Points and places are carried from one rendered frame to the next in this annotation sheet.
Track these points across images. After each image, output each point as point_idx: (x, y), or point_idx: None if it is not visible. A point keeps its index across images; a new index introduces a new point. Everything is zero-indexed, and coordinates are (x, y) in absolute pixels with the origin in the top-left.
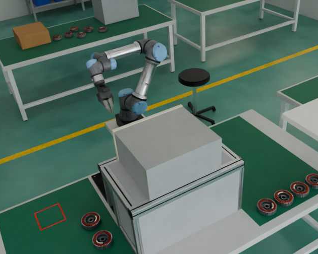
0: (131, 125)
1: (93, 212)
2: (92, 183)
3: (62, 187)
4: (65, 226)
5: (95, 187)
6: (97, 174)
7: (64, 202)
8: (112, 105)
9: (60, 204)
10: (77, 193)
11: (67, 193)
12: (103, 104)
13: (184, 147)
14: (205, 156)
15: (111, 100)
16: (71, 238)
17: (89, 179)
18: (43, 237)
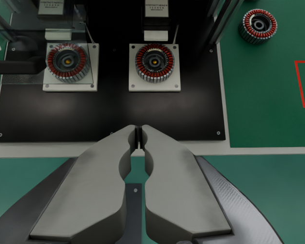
0: None
1: (251, 32)
2: (226, 123)
3: (290, 148)
4: (297, 46)
5: (224, 108)
6: (211, 137)
7: (292, 102)
8: (103, 145)
9: (301, 100)
10: (262, 110)
11: (282, 124)
12: (219, 181)
13: None
14: None
15: (56, 199)
16: (291, 20)
17: (228, 139)
18: None
